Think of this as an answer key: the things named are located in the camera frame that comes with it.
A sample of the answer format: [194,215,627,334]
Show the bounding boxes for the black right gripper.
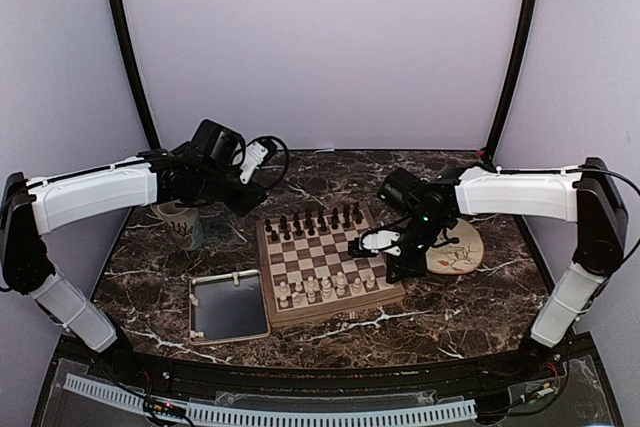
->
[386,212,449,283]

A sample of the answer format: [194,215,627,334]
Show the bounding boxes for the white chess king piece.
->
[335,272,347,298]

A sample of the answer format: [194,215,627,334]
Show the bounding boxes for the white chess queen piece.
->
[320,276,333,301]

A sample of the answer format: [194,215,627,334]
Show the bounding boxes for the white chess pawn piece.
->
[305,276,317,304]

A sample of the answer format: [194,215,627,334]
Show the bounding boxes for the white chess knight piece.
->
[292,282,305,306]

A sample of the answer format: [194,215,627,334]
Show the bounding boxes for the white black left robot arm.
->
[1,119,290,383]

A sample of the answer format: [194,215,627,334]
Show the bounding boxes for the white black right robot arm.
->
[358,157,634,381]

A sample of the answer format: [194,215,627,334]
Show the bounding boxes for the white chess pieces in tray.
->
[190,272,240,342]

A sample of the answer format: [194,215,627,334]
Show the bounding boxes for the dark chess pieces row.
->
[258,202,369,243]

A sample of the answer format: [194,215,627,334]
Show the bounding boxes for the wooden chess board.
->
[256,203,405,328]

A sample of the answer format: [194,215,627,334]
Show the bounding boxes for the round bird pattern plate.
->
[426,219,485,275]

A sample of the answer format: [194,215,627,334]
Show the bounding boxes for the cream patterned mug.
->
[151,201,204,251]

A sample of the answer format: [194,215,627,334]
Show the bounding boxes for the metal tray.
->
[188,269,271,346]

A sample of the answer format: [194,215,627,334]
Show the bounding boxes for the white perforated cable duct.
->
[63,374,478,426]

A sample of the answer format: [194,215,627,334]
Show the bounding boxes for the black front rail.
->
[54,331,603,397]

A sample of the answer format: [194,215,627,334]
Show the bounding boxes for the black left frame post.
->
[108,0,161,149]

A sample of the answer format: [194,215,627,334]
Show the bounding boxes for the black frame post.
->
[482,0,536,161]
[108,0,161,149]

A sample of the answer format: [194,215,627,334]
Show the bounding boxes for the black right frame post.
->
[482,0,536,161]

